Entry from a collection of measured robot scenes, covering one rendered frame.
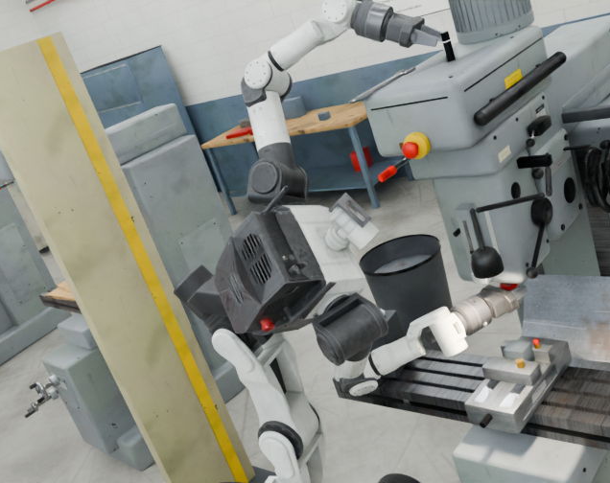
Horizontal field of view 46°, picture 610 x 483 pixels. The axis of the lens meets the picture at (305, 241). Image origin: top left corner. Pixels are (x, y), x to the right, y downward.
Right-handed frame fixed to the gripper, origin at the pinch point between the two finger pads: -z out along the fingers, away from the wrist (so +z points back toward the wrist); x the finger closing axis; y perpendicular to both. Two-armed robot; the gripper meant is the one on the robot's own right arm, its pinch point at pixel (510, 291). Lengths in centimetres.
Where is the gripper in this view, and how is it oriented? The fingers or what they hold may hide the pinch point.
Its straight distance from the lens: 201.9
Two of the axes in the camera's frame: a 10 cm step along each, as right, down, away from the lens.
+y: 3.1, 8.9, 3.3
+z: -8.4, 4.2, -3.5
